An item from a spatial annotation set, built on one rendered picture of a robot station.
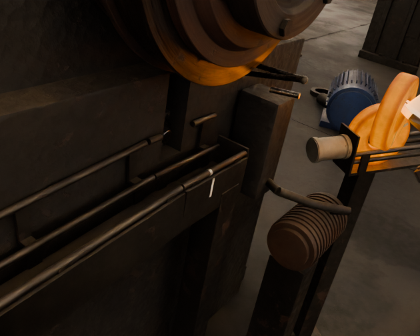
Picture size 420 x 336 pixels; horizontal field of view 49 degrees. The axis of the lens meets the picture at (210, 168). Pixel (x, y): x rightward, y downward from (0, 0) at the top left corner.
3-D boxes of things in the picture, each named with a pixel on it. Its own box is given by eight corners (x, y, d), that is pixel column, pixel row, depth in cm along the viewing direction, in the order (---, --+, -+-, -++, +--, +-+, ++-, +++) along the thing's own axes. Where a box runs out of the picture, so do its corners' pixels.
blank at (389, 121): (385, 83, 83) (403, 89, 81) (410, 63, 94) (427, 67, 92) (361, 157, 91) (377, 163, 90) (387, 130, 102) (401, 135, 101)
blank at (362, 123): (353, 169, 118) (359, 176, 115) (337, 122, 109) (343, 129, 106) (408, 139, 117) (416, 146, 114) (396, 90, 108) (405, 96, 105)
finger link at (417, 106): (410, 77, 88) (452, 105, 85) (391, 101, 91) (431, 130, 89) (405, 79, 86) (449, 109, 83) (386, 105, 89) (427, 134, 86)
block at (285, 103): (217, 182, 109) (236, 87, 97) (236, 171, 115) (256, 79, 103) (255, 203, 104) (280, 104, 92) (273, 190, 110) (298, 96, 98)
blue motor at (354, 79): (316, 134, 283) (332, 81, 266) (323, 103, 331) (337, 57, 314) (367, 147, 277) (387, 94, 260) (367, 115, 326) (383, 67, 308)
